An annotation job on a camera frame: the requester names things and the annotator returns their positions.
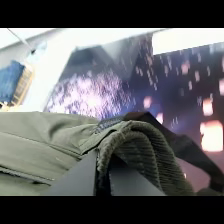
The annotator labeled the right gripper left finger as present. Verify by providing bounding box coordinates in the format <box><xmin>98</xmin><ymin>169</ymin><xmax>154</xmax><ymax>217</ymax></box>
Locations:
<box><xmin>40</xmin><ymin>149</ymin><xmax>99</xmax><ymax>197</ymax></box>

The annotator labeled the blue garment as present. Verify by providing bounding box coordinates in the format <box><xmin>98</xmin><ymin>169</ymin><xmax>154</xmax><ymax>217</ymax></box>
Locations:
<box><xmin>0</xmin><ymin>60</ymin><xmax>26</xmax><ymax>104</ymax></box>

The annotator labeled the olive green jacket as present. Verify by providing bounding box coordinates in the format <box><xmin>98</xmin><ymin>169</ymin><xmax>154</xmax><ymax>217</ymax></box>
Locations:
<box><xmin>0</xmin><ymin>111</ymin><xmax>198</xmax><ymax>197</ymax></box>

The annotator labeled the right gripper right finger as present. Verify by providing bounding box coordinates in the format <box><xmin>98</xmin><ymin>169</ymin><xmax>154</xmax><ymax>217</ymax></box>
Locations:
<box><xmin>109</xmin><ymin>162</ymin><xmax>166</xmax><ymax>197</ymax></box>

